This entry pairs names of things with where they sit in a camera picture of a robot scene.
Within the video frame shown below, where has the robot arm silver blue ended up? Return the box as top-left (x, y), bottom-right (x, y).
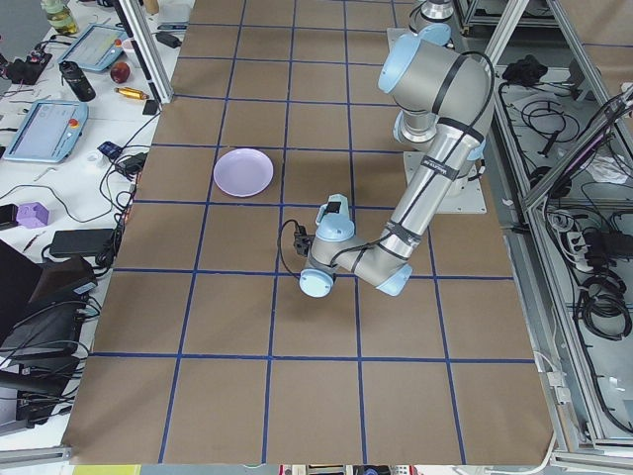
top-left (298, 1), bottom-right (495, 298)

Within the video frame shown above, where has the teach pendant near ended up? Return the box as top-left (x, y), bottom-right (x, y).
top-left (3, 100), bottom-right (89, 163)

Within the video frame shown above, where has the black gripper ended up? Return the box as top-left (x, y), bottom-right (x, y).
top-left (293, 232), bottom-right (313, 255)

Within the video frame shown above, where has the purple plastic box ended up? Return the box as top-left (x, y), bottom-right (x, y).
top-left (16, 202), bottom-right (49, 229)

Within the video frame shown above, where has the teach pendant far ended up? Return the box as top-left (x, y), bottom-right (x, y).
top-left (57, 23), bottom-right (128, 72)

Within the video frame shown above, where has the lavender plate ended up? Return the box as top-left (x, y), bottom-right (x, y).
top-left (214, 148), bottom-right (274, 198)

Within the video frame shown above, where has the black power brick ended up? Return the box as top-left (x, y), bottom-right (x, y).
top-left (48, 229), bottom-right (114, 258)

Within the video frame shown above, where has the black phone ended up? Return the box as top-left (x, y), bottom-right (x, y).
top-left (142, 100), bottom-right (159, 116)

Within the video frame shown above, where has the teach pendant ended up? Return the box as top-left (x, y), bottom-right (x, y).
top-left (57, 23), bottom-right (128, 72)
top-left (3, 100), bottom-right (89, 163)

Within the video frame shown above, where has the black water bottle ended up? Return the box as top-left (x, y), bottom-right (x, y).
top-left (59, 60), bottom-right (96, 102)

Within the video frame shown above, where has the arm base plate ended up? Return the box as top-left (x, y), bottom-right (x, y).
top-left (402, 150), bottom-right (489, 215)

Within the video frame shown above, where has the aluminium frame post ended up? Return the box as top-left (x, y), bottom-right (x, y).
top-left (113, 0), bottom-right (174, 104)

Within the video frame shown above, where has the red apple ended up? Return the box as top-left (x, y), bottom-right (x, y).
top-left (110, 61), bottom-right (131, 84)

